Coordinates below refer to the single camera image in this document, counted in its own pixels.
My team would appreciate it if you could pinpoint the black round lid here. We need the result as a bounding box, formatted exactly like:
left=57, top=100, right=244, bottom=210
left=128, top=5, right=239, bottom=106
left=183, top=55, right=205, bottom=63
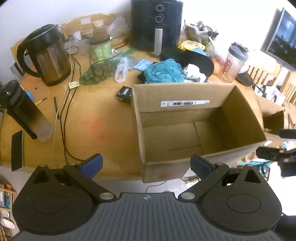
left=235, top=71, right=255, bottom=87

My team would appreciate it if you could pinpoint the small black box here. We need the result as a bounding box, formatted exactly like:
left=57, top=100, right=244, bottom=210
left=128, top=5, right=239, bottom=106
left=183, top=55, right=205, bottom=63
left=116, top=86, right=133, bottom=103

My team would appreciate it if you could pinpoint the clear shaker bottle grey lid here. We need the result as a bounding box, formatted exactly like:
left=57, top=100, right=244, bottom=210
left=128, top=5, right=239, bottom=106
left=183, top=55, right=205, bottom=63
left=220, top=42, right=249, bottom=82

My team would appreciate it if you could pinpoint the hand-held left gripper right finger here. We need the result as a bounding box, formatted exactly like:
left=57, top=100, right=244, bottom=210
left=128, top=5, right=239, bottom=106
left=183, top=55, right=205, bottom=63
left=179, top=155, right=266, bottom=202

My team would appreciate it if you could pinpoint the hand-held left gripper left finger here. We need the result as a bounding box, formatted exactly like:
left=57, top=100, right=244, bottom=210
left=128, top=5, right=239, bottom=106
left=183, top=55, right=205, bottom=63
left=31, top=153, right=115, bottom=202

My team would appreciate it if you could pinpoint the black air fryer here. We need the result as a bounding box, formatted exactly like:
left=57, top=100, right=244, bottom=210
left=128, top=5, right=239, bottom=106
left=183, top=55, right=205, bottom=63
left=130, top=0, right=184, bottom=56

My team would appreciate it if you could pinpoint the wooden chair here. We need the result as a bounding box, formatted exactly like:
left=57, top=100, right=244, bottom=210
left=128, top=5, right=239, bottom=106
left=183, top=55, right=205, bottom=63
left=247, top=65, right=284, bottom=86
left=280, top=71, right=296, bottom=103

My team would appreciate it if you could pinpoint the small open cardboard box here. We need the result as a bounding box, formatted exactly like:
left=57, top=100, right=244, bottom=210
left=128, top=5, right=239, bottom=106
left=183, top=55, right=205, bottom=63
left=255, top=95, right=287, bottom=135

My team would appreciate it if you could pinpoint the blue wet wipes packet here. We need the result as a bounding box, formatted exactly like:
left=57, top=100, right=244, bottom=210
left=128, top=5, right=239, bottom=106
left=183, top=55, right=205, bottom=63
left=134, top=59, right=152, bottom=71
left=192, top=47, right=208, bottom=56

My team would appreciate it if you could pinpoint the wooden rack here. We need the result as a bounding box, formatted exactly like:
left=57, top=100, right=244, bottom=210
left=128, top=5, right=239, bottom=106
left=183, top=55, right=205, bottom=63
left=0, top=183, right=18, bottom=239

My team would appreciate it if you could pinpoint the green mesh bag of balls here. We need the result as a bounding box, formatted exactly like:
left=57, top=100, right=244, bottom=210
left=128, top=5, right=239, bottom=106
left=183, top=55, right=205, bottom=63
left=79, top=52, right=130, bottom=86

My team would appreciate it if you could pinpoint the wall television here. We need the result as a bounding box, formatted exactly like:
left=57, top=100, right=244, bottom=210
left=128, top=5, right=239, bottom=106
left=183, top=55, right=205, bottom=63
left=260, top=8, right=296, bottom=70

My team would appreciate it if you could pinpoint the white bag with black straps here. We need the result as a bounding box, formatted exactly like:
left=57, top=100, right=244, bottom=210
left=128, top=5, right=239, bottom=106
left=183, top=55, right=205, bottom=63
left=253, top=85, right=286, bottom=106

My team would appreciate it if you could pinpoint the steel electric kettle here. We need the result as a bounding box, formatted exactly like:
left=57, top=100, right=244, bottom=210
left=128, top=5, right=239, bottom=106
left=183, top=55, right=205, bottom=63
left=17, top=24, right=72, bottom=87

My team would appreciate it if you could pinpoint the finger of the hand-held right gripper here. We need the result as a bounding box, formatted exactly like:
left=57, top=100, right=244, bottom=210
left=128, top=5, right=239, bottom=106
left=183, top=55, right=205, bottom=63
left=255, top=146, right=296, bottom=178
left=279, top=129, right=296, bottom=139

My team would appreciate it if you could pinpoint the flat cardboard sheet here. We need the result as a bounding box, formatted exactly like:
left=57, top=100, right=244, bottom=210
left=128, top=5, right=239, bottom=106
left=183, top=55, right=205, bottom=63
left=61, top=13, right=132, bottom=47

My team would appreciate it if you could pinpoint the white cable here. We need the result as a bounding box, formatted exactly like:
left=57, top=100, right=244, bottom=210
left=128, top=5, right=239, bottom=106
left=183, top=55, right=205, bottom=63
left=52, top=37, right=77, bottom=163

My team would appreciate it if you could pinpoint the black lidded water bottle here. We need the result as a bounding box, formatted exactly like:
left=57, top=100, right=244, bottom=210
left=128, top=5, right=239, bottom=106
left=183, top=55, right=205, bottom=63
left=0, top=80, right=55, bottom=142

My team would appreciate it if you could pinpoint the black smartphone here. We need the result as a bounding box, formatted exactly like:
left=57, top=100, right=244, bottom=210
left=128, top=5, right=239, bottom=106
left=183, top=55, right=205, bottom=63
left=11, top=130, right=25, bottom=172

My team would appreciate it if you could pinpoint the blue mesh bath sponge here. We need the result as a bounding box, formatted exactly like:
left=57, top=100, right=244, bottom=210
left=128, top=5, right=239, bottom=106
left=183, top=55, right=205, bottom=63
left=144, top=59, right=185, bottom=84

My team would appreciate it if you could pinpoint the green jar with brown lid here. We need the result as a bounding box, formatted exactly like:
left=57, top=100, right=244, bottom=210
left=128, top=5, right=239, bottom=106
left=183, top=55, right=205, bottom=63
left=88, top=20, right=112, bottom=63

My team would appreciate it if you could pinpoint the brown cardboard box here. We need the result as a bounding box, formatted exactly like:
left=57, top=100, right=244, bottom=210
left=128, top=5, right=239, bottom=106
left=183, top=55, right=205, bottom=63
left=131, top=84, right=267, bottom=184

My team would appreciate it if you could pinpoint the yellow wipes packet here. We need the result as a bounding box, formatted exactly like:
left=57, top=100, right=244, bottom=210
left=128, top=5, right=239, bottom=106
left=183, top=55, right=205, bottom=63
left=178, top=40, right=206, bottom=51

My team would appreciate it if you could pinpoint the white plastic bag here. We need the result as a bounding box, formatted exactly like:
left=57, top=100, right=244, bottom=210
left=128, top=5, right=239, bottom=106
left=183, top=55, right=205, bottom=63
left=209, top=44, right=228, bottom=75

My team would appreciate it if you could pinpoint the white cloth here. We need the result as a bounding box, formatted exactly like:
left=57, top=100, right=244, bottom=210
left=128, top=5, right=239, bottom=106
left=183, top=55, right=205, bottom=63
left=181, top=64, right=208, bottom=83

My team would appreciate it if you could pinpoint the black cable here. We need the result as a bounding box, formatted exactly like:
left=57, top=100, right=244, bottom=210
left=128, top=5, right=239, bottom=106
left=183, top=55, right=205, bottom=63
left=59, top=25, right=87, bottom=161

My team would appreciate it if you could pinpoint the black soft cloth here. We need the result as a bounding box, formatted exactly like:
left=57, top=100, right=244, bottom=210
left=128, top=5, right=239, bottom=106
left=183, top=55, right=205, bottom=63
left=183, top=50, right=215, bottom=78

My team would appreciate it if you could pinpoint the crumpled clear plastic bag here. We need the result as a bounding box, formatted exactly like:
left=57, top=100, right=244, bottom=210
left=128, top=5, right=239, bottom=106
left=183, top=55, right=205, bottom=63
left=107, top=16, right=131, bottom=39

